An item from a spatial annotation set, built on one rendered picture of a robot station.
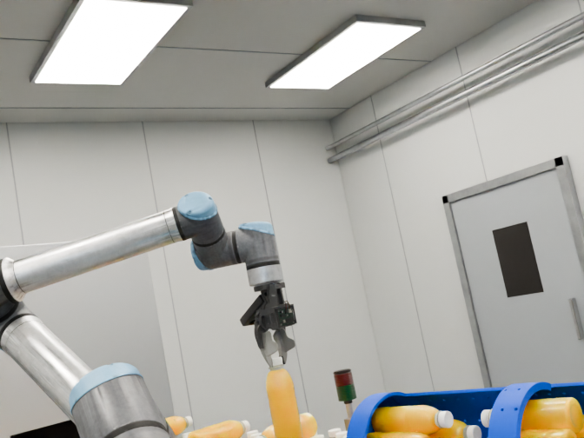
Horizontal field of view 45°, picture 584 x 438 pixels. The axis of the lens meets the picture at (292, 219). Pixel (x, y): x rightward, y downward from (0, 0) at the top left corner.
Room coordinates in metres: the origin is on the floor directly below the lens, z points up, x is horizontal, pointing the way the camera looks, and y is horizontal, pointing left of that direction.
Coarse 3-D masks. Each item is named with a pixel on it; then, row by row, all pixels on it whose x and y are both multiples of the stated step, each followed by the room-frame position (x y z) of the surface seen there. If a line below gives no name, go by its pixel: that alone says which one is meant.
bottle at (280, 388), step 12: (276, 372) 1.85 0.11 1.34; (288, 372) 1.87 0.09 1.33; (276, 384) 1.84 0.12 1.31; (288, 384) 1.85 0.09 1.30; (276, 396) 1.84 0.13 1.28; (288, 396) 1.84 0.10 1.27; (276, 408) 1.84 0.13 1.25; (288, 408) 1.84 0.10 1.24; (276, 420) 1.85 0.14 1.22; (288, 420) 1.84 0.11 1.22; (276, 432) 1.85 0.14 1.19; (288, 432) 1.84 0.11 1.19; (300, 432) 1.86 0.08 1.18
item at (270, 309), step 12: (264, 288) 1.82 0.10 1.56; (276, 288) 1.81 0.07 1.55; (264, 300) 1.85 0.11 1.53; (276, 300) 1.81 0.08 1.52; (264, 312) 1.83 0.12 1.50; (276, 312) 1.81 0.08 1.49; (288, 312) 1.83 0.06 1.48; (264, 324) 1.85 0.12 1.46; (276, 324) 1.80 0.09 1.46; (288, 324) 1.83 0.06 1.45
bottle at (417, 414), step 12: (384, 408) 1.83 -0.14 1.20; (396, 408) 1.80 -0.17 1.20; (408, 408) 1.77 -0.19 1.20; (420, 408) 1.75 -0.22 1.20; (432, 408) 1.74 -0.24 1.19; (372, 420) 1.84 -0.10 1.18; (384, 420) 1.81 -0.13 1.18; (396, 420) 1.78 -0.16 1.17; (408, 420) 1.75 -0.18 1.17; (420, 420) 1.73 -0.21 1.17; (432, 420) 1.72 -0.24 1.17; (432, 432) 1.74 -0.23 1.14
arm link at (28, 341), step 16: (16, 304) 1.78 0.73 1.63; (0, 320) 1.75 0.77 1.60; (16, 320) 1.77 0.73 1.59; (32, 320) 1.78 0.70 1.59; (0, 336) 1.76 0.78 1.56; (16, 336) 1.74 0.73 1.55; (32, 336) 1.72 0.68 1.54; (48, 336) 1.73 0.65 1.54; (16, 352) 1.73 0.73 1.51; (32, 352) 1.70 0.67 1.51; (48, 352) 1.69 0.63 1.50; (64, 352) 1.69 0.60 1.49; (32, 368) 1.68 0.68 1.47; (48, 368) 1.66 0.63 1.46; (64, 368) 1.65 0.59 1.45; (80, 368) 1.65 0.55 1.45; (48, 384) 1.65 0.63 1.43; (64, 384) 1.62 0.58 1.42; (64, 400) 1.61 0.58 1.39
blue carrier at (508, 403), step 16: (512, 384) 1.59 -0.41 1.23; (528, 384) 1.55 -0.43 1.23; (544, 384) 1.57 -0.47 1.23; (560, 384) 1.57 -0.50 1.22; (576, 384) 1.55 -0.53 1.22; (368, 400) 1.83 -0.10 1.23; (384, 400) 1.90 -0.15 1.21; (400, 400) 1.91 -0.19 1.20; (416, 400) 1.88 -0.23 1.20; (432, 400) 1.85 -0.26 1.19; (448, 400) 1.82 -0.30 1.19; (464, 400) 1.79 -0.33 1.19; (480, 400) 1.76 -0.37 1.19; (496, 400) 1.54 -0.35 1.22; (512, 400) 1.51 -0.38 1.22; (352, 416) 1.81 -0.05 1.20; (368, 416) 1.76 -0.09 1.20; (464, 416) 1.84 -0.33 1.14; (480, 416) 1.80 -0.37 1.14; (496, 416) 1.51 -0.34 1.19; (512, 416) 1.48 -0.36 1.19; (352, 432) 1.77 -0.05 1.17; (368, 432) 1.83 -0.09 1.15; (496, 432) 1.49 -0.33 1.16; (512, 432) 1.46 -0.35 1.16
